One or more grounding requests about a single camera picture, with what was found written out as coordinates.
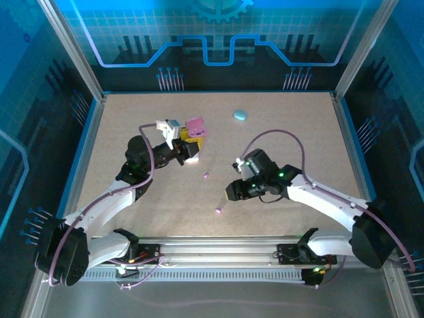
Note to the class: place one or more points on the pink earbud charging case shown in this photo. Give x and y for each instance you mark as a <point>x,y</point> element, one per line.
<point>195,125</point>

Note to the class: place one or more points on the white earbud charging case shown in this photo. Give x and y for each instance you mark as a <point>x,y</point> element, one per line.
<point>192,159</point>

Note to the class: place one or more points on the teal earbud charging case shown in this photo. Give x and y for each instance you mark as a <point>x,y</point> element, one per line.
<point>240,115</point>

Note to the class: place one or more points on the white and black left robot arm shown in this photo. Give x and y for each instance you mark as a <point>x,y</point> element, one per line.
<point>106,205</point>

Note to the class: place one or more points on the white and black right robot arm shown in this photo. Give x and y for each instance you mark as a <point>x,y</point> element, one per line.
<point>324,198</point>

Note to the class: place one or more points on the grey metal shelf panel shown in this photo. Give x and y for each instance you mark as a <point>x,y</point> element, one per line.
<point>215,304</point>

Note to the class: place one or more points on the black control box with LEDs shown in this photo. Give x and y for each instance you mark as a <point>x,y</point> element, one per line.
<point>309,278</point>

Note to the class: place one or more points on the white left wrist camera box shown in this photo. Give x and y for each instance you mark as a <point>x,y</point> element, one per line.
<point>170,130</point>

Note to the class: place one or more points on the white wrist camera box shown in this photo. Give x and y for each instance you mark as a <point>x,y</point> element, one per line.
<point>243,170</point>
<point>170,130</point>

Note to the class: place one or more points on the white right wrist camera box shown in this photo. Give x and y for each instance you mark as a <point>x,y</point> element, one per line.
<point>243,170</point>

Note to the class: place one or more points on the aluminium left table side rail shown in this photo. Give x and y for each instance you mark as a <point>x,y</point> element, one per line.
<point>86,145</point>

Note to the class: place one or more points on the aluminium table side rail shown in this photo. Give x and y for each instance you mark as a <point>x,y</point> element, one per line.
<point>357,165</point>
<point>86,145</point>

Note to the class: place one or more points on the aluminium base rail beam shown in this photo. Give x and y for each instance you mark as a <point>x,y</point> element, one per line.
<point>218,248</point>

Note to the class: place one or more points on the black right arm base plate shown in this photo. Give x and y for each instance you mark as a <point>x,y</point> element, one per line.
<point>286,253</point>

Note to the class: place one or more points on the aluminium right table side rail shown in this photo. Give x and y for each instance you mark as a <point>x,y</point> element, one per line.
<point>357,165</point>

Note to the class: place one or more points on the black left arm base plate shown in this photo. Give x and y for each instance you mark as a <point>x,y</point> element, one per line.
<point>150,250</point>

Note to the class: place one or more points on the aluminium left frame post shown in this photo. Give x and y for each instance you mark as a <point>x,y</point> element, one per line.
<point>78,56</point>

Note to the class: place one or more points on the aluminium frame post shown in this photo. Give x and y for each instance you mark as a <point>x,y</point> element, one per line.
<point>362,49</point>
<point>78,56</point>

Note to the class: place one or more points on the aluminium right frame post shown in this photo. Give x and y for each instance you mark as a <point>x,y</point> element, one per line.
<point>362,49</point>

